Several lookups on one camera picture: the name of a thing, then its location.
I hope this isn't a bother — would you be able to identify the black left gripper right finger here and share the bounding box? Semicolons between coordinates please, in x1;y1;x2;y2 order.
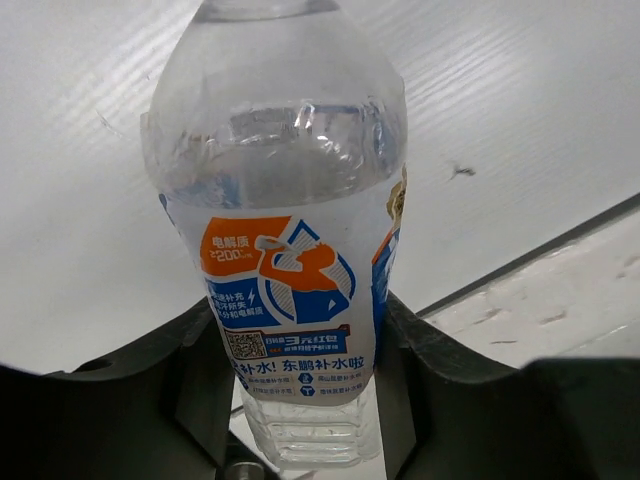
375;297;639;479

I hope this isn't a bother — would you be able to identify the bottle blue orange white label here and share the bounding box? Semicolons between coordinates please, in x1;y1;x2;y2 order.
141;1;407;470

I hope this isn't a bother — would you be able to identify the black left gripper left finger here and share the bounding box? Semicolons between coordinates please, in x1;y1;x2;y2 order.
1;300;233;479

